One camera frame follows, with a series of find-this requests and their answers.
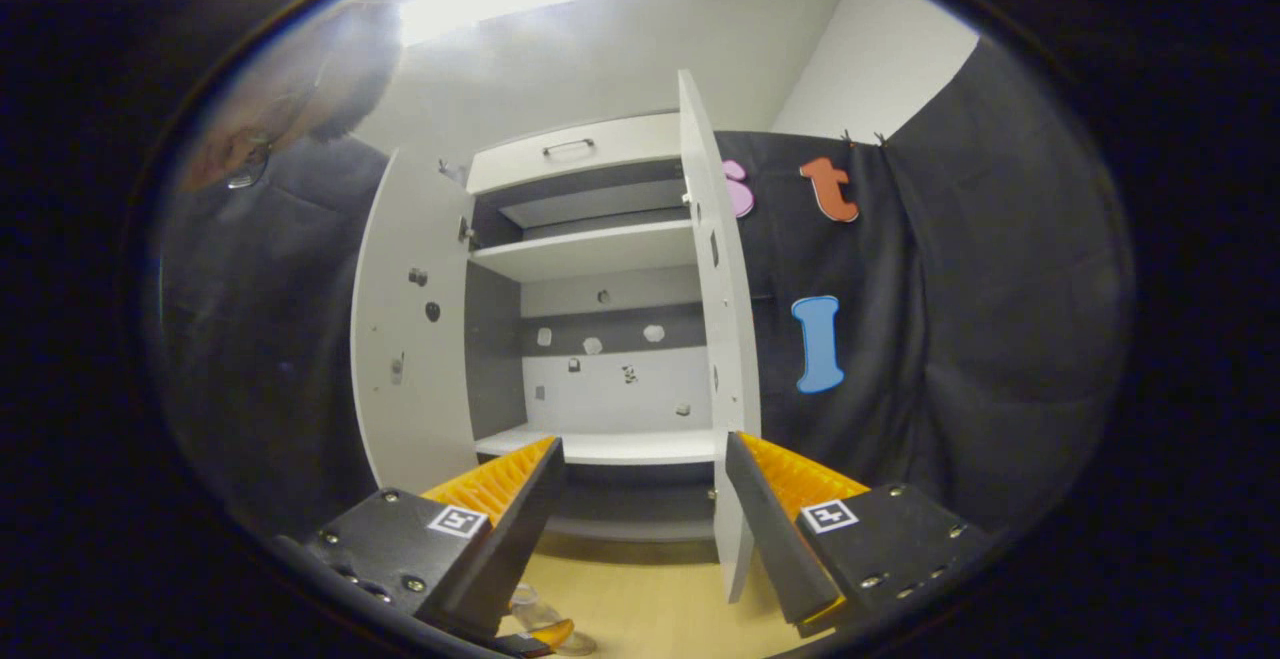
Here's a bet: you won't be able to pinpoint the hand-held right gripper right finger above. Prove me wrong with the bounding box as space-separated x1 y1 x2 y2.
724 431 996 640

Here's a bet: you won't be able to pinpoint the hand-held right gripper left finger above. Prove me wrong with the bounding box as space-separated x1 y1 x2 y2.
300 437 567 640

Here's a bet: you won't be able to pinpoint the clear glass bottle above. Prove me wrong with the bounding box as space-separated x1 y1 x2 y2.
508 584 566 632

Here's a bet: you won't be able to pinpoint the white and grey cabinet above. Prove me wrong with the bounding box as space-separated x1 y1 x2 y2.
462 112 726 545

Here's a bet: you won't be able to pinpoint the white door with camera sticker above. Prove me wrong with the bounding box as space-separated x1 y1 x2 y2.
350 147 479 495

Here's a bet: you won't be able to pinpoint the white door with cat sticker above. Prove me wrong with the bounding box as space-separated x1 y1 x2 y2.
678 69 761 605

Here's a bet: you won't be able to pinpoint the white cabinet shelf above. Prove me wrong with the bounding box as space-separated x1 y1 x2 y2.
470 219 696 283

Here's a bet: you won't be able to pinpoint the white cabinet drawer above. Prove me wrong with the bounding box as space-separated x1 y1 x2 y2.
466 112 684 195

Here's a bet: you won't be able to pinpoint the black backdrop cloth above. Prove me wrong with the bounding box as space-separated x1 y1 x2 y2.
715 37 1136 540

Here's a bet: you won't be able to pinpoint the eyeglasses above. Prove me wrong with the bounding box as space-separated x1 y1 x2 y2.
225 134 276 190

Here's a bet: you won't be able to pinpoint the person's head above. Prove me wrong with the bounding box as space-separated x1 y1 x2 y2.
180 1 403 192

